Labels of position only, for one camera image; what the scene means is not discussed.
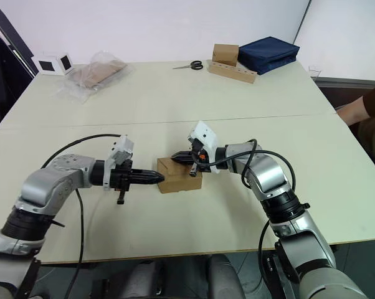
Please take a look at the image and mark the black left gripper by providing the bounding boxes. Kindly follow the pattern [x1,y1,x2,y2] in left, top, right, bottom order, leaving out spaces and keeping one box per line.
[110,161,166,206]

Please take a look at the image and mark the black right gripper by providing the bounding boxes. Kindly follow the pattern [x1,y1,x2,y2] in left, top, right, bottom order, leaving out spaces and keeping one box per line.
[171,139,212,178]

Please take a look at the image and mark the small cardboard box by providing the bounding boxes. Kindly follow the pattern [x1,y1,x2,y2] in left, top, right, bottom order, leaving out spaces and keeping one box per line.
[211,44,240,67]
[156,157,203,194]

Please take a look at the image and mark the closed small cardboard box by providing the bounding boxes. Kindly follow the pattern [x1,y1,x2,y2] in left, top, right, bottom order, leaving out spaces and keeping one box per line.
[211,44,240,67]

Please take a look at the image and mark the clear bag of cardboard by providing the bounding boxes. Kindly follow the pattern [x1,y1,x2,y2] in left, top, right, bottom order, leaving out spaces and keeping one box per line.
[56,49,135,104]

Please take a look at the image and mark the wooden block with holes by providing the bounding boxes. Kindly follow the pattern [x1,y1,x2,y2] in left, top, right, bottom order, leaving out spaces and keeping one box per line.
[206,60,259,85]

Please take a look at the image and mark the dark rounded shape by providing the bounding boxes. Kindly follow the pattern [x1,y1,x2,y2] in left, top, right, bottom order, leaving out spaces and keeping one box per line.
[206,254,248,299]

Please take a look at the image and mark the navy blue fabric case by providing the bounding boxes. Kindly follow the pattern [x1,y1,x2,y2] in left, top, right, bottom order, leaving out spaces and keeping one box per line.
[237,36,301,76]

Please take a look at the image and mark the white cube with black square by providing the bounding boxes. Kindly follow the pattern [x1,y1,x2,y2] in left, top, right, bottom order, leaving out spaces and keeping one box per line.
[57,52,75,75]
[31,51,65,76]

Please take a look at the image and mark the dark grey side desk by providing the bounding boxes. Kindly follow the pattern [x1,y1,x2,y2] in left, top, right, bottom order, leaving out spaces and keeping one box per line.
[311,76,375,110]

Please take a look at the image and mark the black diagonal pole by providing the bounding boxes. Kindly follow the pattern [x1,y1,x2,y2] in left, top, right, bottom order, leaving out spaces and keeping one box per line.
[0,0,39,76]

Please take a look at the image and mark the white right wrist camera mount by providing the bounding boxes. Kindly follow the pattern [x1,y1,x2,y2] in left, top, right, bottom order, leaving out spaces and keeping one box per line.
[187,120,229,174]

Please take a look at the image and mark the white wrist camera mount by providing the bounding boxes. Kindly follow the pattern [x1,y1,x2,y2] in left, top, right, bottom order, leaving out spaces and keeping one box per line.
[102,135,135,191]
[187,120,229,174]

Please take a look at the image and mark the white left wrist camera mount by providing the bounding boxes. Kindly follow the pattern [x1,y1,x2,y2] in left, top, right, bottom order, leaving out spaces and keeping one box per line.
[102,135,135,191]

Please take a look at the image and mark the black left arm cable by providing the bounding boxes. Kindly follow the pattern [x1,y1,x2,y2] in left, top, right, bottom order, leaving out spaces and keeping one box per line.
[41,133,123,299]

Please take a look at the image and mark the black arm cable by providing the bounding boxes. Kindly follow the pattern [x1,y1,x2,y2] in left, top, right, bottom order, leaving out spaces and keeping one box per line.
[202,138,297,299]
[41,133,123,299]

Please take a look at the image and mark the black handled scissors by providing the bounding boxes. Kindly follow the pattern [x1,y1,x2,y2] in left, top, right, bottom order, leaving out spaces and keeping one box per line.
[172,60,204,71]

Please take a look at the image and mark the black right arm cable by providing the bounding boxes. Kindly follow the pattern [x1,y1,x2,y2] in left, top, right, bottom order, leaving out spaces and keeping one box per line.
[202,138,297,299]

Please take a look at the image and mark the thin hanging black cord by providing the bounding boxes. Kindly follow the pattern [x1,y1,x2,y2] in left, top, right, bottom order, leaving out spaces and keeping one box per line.
[294,0,313,45]

